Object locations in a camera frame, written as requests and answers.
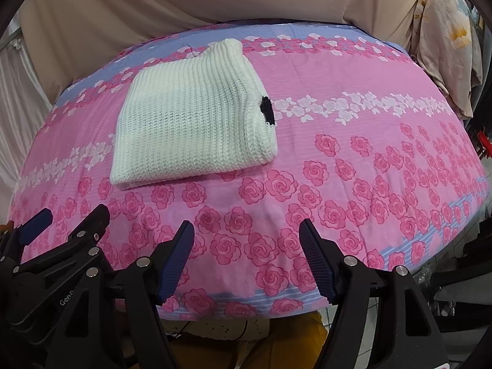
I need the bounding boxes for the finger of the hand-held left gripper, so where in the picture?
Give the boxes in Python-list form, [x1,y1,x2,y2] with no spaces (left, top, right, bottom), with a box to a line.
[8,208,54,247]
[54,204,111,267]

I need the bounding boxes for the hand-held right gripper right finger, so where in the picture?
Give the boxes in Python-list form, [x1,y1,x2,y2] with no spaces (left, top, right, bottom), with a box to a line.
[299,218,448,369]

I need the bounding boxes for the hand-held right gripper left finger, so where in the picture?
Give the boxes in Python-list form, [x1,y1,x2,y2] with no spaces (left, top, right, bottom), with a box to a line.
[87,220,196,369]

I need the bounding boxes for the white red black knit sweater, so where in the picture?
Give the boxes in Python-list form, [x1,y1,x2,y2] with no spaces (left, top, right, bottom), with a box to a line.
[110,38,278,190]

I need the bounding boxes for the person's yellow pants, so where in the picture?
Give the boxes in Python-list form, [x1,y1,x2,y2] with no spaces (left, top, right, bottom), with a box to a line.
[175,311,328,369]

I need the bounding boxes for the pink floral bed sheet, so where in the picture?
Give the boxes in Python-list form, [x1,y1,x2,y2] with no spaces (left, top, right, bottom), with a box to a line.
[10,20,491,321]

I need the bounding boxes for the white curtain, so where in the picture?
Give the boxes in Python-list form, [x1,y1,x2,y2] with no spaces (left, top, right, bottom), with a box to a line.
[0,27,59,208]

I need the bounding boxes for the red object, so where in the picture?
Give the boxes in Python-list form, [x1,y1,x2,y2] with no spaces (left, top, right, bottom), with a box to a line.
[476,130,492,159]

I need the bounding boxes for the beige draped cloth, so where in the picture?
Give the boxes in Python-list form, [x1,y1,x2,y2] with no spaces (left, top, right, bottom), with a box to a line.
[19,0,435,102]

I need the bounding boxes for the pale floral hanging cloth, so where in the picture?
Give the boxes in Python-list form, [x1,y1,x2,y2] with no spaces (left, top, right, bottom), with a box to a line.
[413,0,485,121]

